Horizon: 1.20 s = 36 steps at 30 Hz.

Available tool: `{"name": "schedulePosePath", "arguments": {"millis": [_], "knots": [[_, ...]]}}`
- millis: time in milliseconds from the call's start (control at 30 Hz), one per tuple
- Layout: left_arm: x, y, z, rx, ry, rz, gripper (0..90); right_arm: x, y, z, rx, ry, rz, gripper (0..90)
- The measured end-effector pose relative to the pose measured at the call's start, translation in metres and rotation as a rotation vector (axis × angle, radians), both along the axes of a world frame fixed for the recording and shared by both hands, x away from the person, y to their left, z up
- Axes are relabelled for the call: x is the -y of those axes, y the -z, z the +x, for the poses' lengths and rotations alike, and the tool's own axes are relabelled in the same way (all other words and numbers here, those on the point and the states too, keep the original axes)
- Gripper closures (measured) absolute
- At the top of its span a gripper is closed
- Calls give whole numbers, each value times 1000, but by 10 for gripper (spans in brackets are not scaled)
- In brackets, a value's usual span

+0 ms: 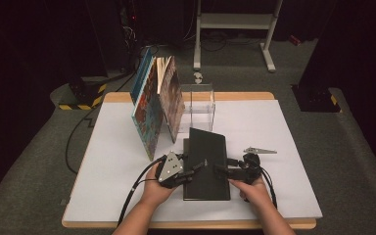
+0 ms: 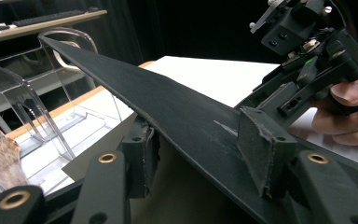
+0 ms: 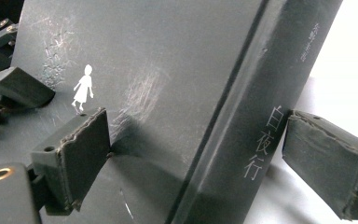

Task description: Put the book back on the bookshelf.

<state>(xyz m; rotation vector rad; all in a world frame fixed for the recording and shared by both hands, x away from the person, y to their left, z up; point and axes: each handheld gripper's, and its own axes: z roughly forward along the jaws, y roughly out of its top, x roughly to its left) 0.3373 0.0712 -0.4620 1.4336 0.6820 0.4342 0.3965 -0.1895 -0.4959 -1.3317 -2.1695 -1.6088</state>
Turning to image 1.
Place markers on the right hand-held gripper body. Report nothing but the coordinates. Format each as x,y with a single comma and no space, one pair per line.
249,169

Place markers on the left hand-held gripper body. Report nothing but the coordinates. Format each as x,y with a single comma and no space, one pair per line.
171,169

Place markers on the black notebook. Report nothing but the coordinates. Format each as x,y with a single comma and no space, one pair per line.
205,147

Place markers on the light blue green picture book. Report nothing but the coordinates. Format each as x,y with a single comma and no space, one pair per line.
148,120

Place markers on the clear acrylic book rack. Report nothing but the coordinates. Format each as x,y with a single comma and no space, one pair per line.
202,107

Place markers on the purple book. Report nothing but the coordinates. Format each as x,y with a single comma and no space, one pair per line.
174,101

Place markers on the dark blue picture book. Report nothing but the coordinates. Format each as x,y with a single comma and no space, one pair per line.
141,76

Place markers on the person's right hand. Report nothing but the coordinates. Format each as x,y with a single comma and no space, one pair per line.
253,194

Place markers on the person's left hand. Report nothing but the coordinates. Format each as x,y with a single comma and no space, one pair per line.
158,192

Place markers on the small white floor fitting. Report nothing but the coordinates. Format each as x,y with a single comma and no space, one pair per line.
198,77

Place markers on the black yellow striped stand base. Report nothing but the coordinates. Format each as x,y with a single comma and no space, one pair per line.
84,94

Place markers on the small red object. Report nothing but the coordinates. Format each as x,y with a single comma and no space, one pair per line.
294,39

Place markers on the white metal stand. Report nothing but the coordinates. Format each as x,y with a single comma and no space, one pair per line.
235,21

